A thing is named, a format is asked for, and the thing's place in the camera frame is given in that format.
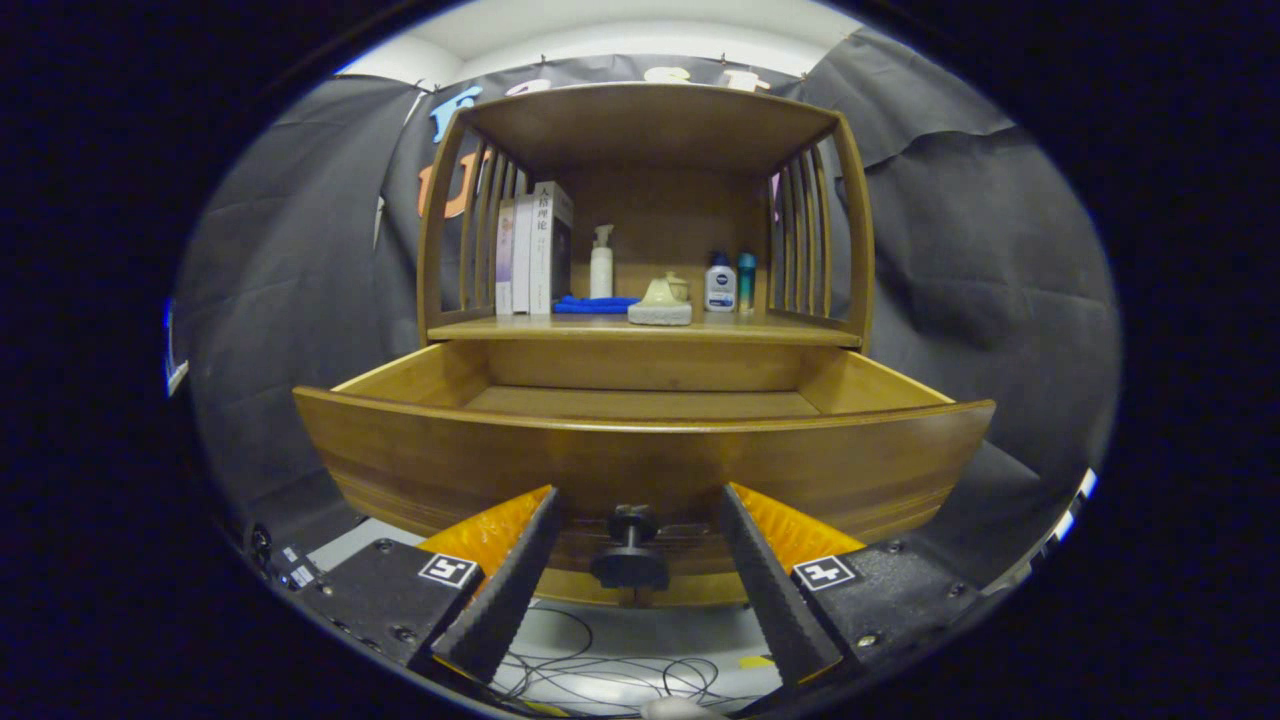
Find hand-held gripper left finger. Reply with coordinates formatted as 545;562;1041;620
290;485;563;686

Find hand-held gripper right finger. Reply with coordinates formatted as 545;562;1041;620
720;482;991;691

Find black drawer knob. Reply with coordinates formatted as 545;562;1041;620
590;505;671;591

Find wooden drawer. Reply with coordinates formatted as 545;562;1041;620
292;338;998;579

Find wooden countertop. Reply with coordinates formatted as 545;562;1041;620
428;312;863;349

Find wooden cabinet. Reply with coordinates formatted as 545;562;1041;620
418;82;877;609

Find black box with white labels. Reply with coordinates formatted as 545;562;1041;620
268;543;323;593

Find white lotion bottle blue cap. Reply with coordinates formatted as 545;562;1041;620
705;251;738;314

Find purple and white book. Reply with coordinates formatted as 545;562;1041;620
495;200;515;317

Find grey and black book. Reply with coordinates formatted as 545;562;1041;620
530;181;575;317

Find black backdrop cloth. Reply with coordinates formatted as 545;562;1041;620
170;28;1121;591

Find black floor cables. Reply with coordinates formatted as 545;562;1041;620
490;605;771;716

